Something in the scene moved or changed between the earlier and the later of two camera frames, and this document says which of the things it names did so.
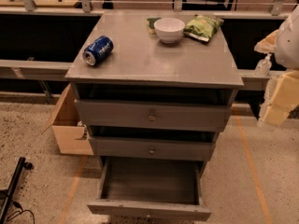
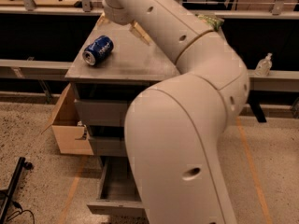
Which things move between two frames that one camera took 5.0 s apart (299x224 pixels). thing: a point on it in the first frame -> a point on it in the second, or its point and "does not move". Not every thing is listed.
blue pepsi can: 94,52 does not move
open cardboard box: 65,129 does not move
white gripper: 288,49 -> 116,16
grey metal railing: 33,69 does not move
